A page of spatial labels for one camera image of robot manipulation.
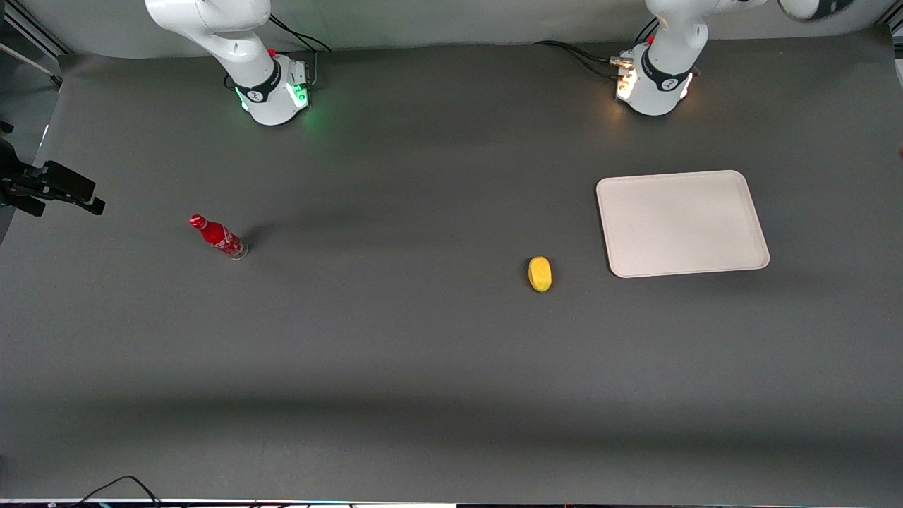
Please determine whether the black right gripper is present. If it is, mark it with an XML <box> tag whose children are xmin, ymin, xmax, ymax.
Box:
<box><xmin>0</xmin><ymin>140</ymin><xmax>106</xmax><ymax>217</ymax></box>

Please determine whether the beige plastic tray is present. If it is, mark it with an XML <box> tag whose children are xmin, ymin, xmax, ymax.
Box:
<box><xmin>595</xmin><ymin>169</ymin><xmax>771</xmax><ymax>279</ymax></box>

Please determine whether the red cola bottle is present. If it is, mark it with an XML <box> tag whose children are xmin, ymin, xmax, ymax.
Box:
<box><xmin>188</xmin><ymin>214</ymin><xmax>250</xmax><ymax>260</ymax></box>

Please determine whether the yellow lemon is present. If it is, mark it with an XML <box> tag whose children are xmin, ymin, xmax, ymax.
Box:
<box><xmin>528</xmin><ymin>256</ymin><xmax>553</xmax><ymax>293</ymax></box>

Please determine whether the aluminium frame bar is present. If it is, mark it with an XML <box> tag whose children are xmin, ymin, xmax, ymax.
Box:
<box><xmin>0</xmin><ymin>0</ymin><xmax>73</xmax><ymax>89</ymax></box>

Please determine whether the black cable at right arm base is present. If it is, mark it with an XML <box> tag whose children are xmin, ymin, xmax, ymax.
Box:
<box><xmin>268</xmin><ymin>14</ymin><xmax>333</xmax><ymax>89</ymax></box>

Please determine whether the black cable at arm base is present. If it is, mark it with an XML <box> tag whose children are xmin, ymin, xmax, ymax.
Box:
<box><xmin>268</xmin><ymin>14</ymin><xmax>333</xmax><ymax>89</ymax></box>
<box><xmin>532</xmin><ymin>40</ymin><xmax>629</xmax><ymax>64</ymax></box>
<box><xmin>564</xmin><ymin>46</ymin><xmax>625</xmax><ymax>80</ymax></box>

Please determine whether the black cable at table edge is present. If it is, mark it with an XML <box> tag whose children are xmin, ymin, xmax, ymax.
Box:
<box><xmin>69</xmin><ymin>475</ymin><xmax>164</xmax><ymax>508</ymax></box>

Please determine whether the black cable at left arm base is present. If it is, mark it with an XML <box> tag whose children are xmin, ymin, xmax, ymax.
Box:
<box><xmin>564</xmin><ymin>46</ymin><xmax>625</xmax><ymax>80</ymax></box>
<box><xmin>532</xmin><ymin>40</ymin><xmax>629</xmax><ymax>64</ymax></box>

